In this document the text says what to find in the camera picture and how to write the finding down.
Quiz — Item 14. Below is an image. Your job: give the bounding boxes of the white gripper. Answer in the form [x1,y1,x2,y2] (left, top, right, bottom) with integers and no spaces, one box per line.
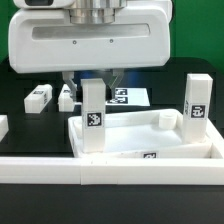
[8,0,173,100]

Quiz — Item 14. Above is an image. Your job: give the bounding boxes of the white desk top tray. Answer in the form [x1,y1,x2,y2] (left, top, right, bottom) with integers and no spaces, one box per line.
[68,110,224,159]

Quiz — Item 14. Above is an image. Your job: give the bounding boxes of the marker sheet with tags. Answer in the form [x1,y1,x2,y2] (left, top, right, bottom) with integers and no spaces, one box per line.
[106,88,150,106]

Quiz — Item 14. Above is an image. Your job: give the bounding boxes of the white L-shaped obstacle fence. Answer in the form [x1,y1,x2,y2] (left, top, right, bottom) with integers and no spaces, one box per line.
[0,116,224,186]

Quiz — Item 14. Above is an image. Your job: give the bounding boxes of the white block left edge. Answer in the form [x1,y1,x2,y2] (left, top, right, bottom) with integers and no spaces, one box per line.
[0,115,9,142]

